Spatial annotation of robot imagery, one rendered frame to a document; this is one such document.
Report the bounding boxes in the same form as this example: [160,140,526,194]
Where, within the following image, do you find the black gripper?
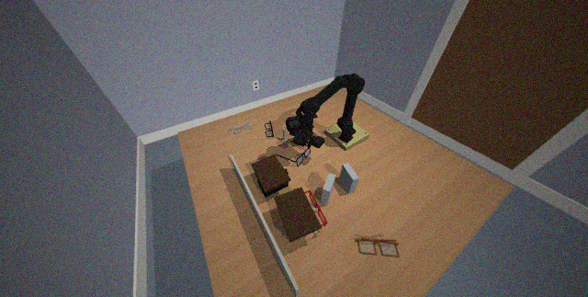
[289,125,325,150]

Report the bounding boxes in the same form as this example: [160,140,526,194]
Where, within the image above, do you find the black-framed glasses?
[265,121,274,137]

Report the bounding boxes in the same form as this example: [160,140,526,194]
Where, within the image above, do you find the long white flat bar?
[230,154,300,297]

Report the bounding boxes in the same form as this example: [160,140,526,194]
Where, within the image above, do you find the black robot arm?
[286,74,365,146]

